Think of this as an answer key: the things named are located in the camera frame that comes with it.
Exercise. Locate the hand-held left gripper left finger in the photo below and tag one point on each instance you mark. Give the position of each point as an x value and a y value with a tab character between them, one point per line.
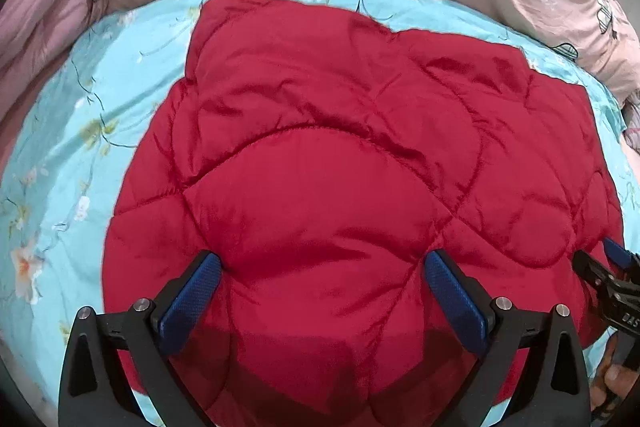
192	302

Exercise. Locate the mauve pink blanket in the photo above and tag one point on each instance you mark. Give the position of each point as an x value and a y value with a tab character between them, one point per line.
40	37

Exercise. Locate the light blue floral bed sheet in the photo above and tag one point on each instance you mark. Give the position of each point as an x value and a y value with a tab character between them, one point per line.
60	147

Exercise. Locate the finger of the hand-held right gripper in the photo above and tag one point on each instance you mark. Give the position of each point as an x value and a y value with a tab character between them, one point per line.
620	252
595	272

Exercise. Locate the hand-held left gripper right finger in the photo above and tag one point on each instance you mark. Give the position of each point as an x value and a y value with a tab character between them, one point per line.
455	302

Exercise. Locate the red puffer jacket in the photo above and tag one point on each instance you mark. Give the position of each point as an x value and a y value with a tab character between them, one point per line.
340	167

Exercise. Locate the person's right hand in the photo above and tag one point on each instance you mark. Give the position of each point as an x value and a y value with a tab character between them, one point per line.
617	379

